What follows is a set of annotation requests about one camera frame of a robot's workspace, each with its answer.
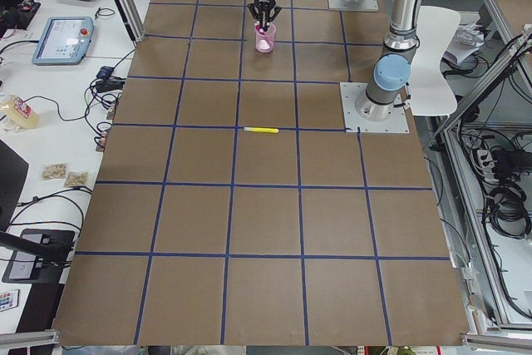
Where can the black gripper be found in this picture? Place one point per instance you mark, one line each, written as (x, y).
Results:
(263, 1)

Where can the pink highlighter pen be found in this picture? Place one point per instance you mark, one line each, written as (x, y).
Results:
(261, 31)

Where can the pink mesh cup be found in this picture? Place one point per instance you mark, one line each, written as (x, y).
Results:
(265, 44)

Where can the yellow highlighter pen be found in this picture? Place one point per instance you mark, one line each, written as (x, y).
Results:
(266, 130)

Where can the white chair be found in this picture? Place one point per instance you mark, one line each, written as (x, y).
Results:
(431, 95)

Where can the lower teach pendant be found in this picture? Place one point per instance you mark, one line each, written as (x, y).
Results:
(64, 41)

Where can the snack bag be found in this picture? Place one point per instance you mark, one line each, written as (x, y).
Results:
(54, 171)
(76, 179)

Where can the plastic bottle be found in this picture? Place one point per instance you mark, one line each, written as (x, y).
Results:
(19, 112)

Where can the black monitor stand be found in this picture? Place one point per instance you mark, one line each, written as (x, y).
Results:
(38, 255)

